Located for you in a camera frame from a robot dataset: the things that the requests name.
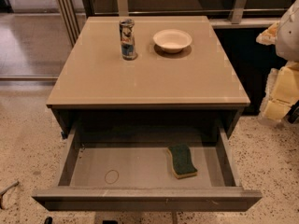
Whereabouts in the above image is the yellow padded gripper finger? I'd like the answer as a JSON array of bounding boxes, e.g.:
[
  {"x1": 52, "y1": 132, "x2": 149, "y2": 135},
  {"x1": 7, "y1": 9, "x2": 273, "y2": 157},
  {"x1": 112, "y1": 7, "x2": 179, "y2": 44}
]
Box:
[
  {"x1": 256, "y1": 22, "x2": 278, "y2": 46},
  {"x1": 260, "y1": 62, "x2": 299, "y2": 121}
]

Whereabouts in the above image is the green and yellow sponge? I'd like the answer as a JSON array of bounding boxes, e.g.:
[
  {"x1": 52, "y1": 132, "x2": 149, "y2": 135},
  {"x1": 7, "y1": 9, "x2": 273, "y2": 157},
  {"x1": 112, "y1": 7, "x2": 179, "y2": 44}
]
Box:
[{"x1": 167, "y1": 144, "x2": 198, "y2": 179}]

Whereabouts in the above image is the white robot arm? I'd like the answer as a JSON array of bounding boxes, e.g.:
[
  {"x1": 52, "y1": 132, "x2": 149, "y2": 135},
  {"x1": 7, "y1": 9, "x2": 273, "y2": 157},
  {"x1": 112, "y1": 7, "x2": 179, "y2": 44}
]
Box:
[{"x1": 256, "y1": 0, "x2": 299, "y2": 122}]

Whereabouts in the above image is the grey cabinet with counter top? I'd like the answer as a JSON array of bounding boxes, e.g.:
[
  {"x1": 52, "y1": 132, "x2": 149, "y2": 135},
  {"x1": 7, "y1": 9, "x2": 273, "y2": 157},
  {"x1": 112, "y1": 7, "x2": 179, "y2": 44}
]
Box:
[{"x1": 47, "y1": 16, "x2": 249, "y2": 132}]

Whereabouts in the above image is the open grey top drawer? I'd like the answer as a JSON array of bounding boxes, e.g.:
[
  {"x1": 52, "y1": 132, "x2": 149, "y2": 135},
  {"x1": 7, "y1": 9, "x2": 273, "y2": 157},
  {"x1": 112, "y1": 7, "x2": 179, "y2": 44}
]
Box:
[{"x1": 32, "y1": 125, "x2": 262, "y2": 212}]

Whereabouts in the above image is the white paper bowl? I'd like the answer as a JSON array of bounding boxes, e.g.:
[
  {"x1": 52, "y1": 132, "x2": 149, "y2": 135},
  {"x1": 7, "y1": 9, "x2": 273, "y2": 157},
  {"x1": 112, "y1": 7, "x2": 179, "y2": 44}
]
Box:
[{"x1": 153, "y1": 29, "x2": 192, "y2": 54}]

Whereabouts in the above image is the blue and silver drink can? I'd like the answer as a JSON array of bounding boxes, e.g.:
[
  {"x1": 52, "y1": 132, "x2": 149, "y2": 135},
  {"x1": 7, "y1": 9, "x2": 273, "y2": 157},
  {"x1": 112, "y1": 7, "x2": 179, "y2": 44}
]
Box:
[{"x1": 119, "y1": 19, "x2": 137, "y2": 61}]

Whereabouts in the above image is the grey metal tool on floor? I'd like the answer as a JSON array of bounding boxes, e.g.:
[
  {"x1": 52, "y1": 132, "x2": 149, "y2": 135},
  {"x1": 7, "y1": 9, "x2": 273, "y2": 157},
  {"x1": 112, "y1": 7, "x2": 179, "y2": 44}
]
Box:
[{"x1": 0, "y1": 180, "x2": 20, "y2": 210}]

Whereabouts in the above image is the metal railing frame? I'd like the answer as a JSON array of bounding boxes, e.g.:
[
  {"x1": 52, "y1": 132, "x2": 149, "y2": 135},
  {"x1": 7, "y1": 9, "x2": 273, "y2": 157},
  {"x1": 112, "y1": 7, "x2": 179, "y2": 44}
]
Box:
[{"x1": 50, "y1": 0, "x2": 299, "y2": 48}]

